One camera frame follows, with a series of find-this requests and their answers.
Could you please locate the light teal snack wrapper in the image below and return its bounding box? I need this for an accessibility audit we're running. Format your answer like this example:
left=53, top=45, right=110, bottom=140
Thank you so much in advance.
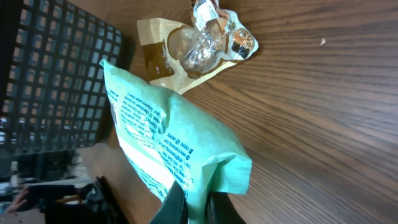
left=100, top=60, right=252, bottom=223

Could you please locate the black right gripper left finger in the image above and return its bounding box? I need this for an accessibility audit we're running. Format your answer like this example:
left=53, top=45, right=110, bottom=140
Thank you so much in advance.
left=150, top=181, right=188, bottom=224

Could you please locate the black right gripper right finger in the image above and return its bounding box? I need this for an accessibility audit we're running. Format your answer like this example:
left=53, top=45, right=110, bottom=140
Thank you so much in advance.
left=206, top=192, right=246, bottom=224

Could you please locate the grey plastic mesh basket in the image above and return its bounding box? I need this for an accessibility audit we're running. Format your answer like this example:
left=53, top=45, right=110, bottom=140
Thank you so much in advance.
left=1, top=0, right=123, bottom=157

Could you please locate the beige nut snack pouch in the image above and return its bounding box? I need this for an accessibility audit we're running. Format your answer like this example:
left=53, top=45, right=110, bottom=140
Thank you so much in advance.
left=137, top=0, right=259, bottom=94

